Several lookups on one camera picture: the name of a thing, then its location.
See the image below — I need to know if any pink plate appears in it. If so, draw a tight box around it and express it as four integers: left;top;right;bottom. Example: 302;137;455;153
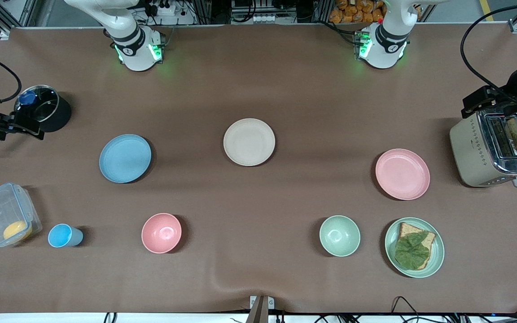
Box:
375;148;431;201

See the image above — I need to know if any blue plate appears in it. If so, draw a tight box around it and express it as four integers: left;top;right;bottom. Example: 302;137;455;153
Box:
99;134;152;183

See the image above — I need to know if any glass lid blue knob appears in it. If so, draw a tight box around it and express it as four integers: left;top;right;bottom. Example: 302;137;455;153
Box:
14;84;60;124

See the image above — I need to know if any beige chrome toaster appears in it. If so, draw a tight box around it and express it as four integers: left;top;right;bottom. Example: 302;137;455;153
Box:
449;108;517;188

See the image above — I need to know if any yellow round food piece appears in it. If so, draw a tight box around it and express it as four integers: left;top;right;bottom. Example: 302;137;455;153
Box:
3;221;33;243

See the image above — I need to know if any blue cup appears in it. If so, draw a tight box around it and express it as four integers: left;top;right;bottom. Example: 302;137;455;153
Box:
48;223;84;248

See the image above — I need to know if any bread slice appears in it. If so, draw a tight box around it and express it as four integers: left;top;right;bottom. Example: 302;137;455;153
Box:
395;222;436;270

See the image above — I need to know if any green plate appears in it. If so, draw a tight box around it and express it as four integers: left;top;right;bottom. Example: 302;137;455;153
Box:
385;217;445;279

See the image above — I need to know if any bag of orange buns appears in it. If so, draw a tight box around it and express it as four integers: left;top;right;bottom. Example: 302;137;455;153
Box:
329;0;386;24

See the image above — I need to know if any green lettuce leaf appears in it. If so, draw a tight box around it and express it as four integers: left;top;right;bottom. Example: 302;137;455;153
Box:
394;231;430;271

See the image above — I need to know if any pink bowl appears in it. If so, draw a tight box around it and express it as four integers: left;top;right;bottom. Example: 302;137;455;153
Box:
141;213;182;254

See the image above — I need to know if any green bowl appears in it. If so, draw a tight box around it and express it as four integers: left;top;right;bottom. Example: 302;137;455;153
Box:
320;215;361;257

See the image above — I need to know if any white power strip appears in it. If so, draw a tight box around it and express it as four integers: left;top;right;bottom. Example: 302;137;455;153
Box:
232;13;272;24
149;2;183;16

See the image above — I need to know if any brown table mat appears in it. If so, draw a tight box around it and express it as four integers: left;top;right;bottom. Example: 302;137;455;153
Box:
0;22;517;314

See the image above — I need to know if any beige plate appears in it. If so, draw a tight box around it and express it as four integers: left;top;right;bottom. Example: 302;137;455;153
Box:
223;118;276;167

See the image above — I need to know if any black saucepan blue handle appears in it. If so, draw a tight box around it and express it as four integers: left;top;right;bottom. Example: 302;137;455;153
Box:
0;84;72;151

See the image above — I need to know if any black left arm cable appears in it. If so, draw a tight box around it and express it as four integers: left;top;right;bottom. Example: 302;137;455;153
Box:
460;4;517;106

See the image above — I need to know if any black looped cable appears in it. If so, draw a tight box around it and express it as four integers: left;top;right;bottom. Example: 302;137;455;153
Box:
391;296;421;323

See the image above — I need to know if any metal camera bracket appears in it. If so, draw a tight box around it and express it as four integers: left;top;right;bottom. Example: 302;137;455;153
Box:
250;295;275;323

